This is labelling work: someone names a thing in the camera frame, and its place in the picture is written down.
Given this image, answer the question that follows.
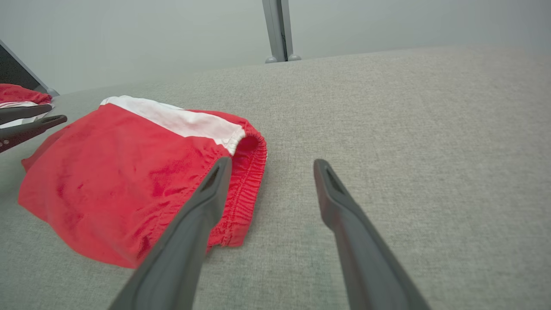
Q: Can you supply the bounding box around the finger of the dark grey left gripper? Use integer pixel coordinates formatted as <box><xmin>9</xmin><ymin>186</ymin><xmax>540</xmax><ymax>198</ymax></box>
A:
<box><xmin>0</xmin><ymin>103</ymin><xmax>54</xmax><ymax>126</ymax></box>
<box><xmin>0</xmin><ymin>114</ymin><xmax>68</xmax><ymax>154</ymax></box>

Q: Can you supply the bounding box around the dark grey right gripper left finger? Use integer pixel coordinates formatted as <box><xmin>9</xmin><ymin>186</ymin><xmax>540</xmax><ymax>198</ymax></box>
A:
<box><xmin>108</xmin><ymin>156</ymin><xmax>233</xmax><ymax>310</ymax></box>

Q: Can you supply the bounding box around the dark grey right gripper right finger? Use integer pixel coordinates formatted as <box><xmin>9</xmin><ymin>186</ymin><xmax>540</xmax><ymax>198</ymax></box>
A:
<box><xmin>313</xmin><ymin>158</ymin><xmax>431</xmax><ymax>310</ymax></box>

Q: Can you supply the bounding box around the red white jersey number 23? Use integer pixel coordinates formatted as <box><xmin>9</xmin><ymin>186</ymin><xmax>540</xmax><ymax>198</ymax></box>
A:
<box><xmin>0</xmin><ymin>83</ymin><xmax>55</xmax><ymax>130</ymax></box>

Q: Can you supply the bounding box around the red shorts white stripe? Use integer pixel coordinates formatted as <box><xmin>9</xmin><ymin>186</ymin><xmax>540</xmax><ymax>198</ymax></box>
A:
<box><xmin>18</xmin><ymin>95</ymin><xmax>268</xmax><ymax>270</ymax></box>

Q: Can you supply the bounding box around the grey fabric sofa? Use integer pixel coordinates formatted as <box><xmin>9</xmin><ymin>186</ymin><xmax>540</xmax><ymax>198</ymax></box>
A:
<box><xmin>0</xmin><ymin>43</ymin><xmax>551</xmax><ymax>310</ymax></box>

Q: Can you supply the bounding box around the grey metal partition post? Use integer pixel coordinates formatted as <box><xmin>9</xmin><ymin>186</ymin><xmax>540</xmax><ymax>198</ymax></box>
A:
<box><xmin>261</xmin><ymin>0</ymin><xmax>302</xmax><ymax>64</ymax></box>

